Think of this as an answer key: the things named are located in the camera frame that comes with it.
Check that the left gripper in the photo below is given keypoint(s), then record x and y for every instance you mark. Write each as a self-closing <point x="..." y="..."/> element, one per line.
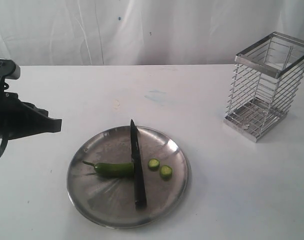
<point x="21" y="119"/>

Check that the green chili pepper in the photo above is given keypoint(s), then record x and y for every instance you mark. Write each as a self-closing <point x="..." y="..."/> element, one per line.
<point x="112" y="170"/>

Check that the black knife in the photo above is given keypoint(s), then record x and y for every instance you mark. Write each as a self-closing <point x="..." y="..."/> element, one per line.
<point x="140" y="196"/>

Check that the green pepper slice left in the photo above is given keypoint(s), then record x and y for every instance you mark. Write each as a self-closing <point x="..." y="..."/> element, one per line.
<point x="153" y="164"/>

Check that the green pepper slice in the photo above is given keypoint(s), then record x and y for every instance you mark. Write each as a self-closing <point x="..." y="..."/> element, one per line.
<point x="165" y="172"/>
<point x="153" y="164"/>

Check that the green pepper slice right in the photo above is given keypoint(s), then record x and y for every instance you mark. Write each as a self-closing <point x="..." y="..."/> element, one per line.
<point x="165" y="172"/>

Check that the round steel plate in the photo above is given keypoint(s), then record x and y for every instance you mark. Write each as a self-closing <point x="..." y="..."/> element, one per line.
<point x="110" y="201"/>

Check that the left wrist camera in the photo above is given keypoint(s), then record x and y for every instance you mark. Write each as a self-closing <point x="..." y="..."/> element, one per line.
<point x="8" y="70"/>

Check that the chrome wire utensil holder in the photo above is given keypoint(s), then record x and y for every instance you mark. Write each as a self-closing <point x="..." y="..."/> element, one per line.
<point x="265" y="80"/>

